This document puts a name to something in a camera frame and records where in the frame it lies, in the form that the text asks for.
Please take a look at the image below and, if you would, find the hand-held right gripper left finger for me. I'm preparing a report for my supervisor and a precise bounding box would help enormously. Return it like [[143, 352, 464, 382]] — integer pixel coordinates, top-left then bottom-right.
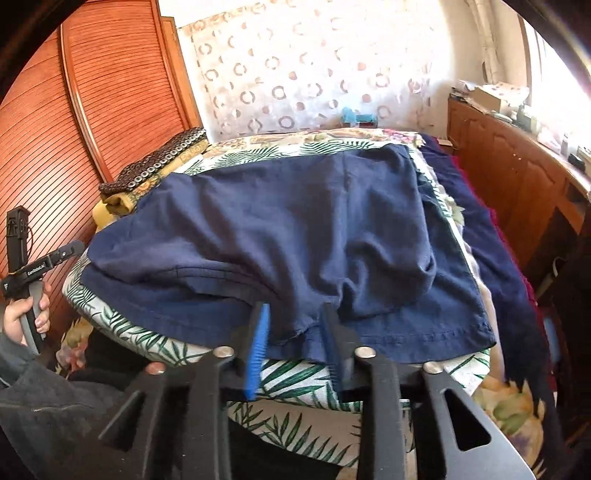
[[99, 302, 271, 480]]

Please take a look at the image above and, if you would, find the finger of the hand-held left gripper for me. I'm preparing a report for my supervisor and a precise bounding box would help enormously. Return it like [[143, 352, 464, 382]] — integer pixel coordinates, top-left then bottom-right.
[[44, 241, 86, 272]]

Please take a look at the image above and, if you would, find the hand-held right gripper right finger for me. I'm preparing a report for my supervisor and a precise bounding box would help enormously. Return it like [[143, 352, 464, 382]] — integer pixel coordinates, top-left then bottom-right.
[[321, 302, 536, 480]]

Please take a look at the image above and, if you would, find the navy printed t-shirt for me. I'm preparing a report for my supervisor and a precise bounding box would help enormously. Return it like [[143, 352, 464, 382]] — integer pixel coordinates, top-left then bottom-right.
[[81, 143, 497, 365]]

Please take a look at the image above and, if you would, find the person's left forearm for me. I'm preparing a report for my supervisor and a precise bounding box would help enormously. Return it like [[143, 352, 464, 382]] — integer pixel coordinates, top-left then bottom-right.
[[0, 332, 139, 480]]

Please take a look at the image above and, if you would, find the stack of folded clothes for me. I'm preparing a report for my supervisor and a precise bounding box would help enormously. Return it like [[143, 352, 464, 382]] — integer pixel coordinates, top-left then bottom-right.
[[104, 138, 208, 217]]

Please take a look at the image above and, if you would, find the person's left hand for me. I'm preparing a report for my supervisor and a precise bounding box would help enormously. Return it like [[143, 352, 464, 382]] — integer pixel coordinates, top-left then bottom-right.
[[2, 294, 51, 345]]

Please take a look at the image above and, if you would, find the palm leaf printed blanket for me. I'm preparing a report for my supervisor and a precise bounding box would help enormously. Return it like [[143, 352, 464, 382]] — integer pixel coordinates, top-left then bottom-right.
[[62, 138, 490, 467]]

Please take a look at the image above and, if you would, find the yellow plush toy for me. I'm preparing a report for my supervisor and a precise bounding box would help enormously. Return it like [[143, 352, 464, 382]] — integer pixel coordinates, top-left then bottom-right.
[[92, 198, 118, 232]]

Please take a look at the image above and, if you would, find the wooden louvered wardrobe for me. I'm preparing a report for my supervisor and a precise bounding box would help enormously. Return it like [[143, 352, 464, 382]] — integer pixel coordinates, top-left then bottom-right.
[[0, 0, 206, 370]]

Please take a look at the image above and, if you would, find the dark navy blanket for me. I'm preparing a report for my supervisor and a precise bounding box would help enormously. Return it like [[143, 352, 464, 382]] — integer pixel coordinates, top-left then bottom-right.
[[420, 134, 555, 416]]

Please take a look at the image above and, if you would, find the floral bedsheet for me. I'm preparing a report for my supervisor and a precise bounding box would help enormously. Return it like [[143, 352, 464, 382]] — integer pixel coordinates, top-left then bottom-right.
[[203, 128, 423, 151]]

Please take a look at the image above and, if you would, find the blue toy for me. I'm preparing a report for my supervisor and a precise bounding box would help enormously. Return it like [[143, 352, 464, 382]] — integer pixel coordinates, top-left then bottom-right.
[[341, 107, 377, 129]]

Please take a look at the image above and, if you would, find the dark chair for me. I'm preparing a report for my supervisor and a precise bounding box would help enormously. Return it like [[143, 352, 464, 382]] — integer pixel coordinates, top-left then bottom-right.
[[531, 222, 591, 462]]

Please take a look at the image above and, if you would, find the wooden cabinet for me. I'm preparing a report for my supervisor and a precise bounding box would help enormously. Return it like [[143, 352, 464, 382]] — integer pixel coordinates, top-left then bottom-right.
[[445, 95, 591, 278]]

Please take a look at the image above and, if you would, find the circle patterned sheer curtain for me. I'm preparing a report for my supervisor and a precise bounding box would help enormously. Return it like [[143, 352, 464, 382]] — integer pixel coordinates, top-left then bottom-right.
[[178, 0, 444, 139]]

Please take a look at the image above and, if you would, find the cardboard box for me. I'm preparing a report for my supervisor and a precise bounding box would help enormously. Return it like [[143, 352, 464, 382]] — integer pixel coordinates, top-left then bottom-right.
[[471, 87, 504, 112]]

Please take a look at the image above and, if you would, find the pink dotted cloth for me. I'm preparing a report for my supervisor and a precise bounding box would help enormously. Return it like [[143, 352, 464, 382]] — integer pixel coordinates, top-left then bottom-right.
[[489, 82, 532, 104]]

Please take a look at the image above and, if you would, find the bundled window curtain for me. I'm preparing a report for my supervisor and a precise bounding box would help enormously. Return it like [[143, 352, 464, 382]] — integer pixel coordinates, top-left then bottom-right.
[[466, 0, 504, 88]]

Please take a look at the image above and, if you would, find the window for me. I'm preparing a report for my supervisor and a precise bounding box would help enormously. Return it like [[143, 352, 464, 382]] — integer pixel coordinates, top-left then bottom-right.
[[522, 18, 591, 153]]

